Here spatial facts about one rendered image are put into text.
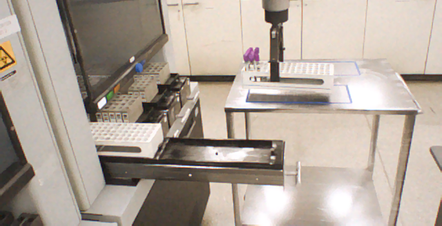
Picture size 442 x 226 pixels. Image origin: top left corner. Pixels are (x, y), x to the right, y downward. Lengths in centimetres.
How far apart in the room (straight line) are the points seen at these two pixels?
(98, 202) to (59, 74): 37
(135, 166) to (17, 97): 39
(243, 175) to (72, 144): 43
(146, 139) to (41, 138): 30
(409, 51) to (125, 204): 284
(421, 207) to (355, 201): 56
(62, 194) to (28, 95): 25
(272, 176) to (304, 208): 68
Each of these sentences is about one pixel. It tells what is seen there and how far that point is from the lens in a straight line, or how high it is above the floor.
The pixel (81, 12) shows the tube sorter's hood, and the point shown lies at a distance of 96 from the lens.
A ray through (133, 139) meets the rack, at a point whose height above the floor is 86.
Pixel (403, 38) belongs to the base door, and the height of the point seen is 40.
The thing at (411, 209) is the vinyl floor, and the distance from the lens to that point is 214.
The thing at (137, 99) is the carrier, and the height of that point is 88.
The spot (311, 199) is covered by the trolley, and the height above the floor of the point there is 28.
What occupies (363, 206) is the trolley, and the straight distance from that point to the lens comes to 166.
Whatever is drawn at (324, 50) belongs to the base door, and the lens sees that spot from 329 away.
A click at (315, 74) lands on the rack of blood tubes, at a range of 119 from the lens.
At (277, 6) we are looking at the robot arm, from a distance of 114.
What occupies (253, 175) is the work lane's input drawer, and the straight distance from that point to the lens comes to 96.
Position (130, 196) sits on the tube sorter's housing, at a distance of 104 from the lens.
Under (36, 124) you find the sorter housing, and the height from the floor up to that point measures 104.
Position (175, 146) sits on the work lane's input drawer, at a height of 80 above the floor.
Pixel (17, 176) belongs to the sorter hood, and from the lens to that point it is 76.
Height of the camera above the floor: 137
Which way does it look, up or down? 26 degrees down
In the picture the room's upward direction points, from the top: 6 degrees counter-clockwise
